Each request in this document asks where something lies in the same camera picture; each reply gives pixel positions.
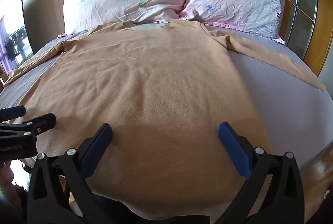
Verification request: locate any tan long-sleeved shirt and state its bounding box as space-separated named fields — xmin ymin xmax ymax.
xmin=2 ymin=20 xmax=327 ymax=220

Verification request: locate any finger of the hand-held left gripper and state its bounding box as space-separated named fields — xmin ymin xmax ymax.
xmin=0 ymin=106 xmax=26 ymax=122
xmin=0 ymin=113 xmax=57 ymax=141

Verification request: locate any person's left hand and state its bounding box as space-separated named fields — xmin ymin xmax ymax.
xmin=0 ymin=159 xmax=21 ymax=214

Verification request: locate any window with hanging clothes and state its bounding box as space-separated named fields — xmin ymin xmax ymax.
xmin=0 ymin=0 xmax=34 ymax=79

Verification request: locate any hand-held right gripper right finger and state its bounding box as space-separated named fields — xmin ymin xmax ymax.
xmin=217 ymin=122 xmax=305 ymax=224

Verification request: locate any wardrobe with glass door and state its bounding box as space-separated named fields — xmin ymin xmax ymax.
xmin=285 ymin=0 xmax=333 ymax=84

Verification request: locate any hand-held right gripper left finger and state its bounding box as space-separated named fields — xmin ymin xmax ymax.
xmin=26 ymin=123 xmax=115 ymax=224

